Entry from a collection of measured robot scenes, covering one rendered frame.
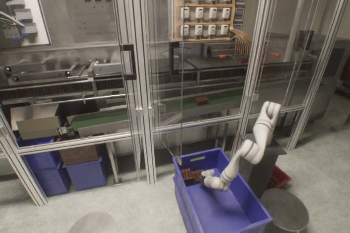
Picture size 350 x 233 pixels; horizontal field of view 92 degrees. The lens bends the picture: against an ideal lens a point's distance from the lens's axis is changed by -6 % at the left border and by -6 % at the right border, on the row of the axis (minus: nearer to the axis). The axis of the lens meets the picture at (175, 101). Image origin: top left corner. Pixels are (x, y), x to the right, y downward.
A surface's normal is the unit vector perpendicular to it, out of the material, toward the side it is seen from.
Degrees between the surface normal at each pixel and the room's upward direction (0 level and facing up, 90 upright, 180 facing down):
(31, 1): 90
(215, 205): 0
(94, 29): 90
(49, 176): 90
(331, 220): 0
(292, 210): 0
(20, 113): 57
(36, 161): 90
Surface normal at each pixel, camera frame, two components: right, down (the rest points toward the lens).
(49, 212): 0.00, -0.88
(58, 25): 0.26, 0.45
